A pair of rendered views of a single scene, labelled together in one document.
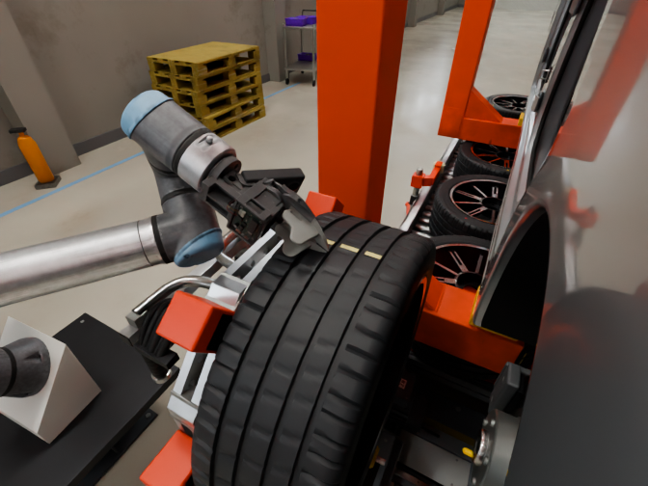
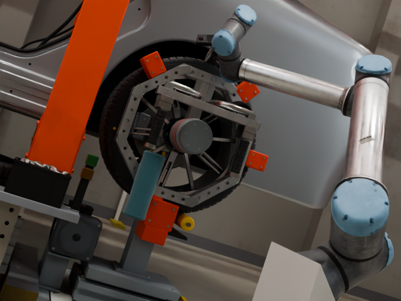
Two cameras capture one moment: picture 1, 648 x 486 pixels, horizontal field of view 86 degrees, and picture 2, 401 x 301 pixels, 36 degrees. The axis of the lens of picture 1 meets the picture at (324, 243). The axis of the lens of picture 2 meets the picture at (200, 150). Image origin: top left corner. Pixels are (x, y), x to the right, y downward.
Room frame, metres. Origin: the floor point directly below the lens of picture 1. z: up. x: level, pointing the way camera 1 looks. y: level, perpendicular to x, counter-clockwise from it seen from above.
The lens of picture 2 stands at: (2.16, 2.03, 0.70)
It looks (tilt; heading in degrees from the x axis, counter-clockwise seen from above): 3 degrees up; 227
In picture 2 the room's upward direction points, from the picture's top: 19 degrees clockwise
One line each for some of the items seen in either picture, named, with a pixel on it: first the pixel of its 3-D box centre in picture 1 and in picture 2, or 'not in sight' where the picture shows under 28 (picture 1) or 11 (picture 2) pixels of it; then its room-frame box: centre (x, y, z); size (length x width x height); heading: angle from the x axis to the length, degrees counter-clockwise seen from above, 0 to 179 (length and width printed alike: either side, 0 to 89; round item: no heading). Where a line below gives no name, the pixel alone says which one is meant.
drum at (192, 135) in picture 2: not in sight; (190, 136); (0.54, 0.18, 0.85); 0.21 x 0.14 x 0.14; 62
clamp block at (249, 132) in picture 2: not in sight; (245, 132); (0.46, 0.38, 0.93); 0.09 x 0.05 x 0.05; 62
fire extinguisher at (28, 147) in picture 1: (34, 157); not in sight; (2.79, 2.49, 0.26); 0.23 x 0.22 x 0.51; 152
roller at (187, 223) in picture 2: not in sight; (181, 219); (0.36, 0.08, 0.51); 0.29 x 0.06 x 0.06; 62
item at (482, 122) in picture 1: (502, 118); not in sight; (2.50, -1.28, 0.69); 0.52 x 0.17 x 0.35; 62
